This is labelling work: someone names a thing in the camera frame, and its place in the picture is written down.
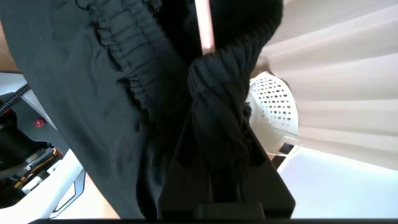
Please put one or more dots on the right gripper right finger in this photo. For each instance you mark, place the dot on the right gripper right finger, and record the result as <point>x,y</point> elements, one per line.
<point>267,193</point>

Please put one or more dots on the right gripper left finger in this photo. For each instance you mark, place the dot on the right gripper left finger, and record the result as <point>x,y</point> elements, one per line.
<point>183,193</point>

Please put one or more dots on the pink clothes hanger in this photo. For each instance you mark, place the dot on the pink clothes hanger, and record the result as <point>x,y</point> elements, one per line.
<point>205,28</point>

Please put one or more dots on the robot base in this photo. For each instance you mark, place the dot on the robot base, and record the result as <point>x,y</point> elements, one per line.
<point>31,140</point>

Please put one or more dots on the white laundry basket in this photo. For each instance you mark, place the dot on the white laundry basket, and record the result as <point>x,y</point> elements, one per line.
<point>273,105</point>

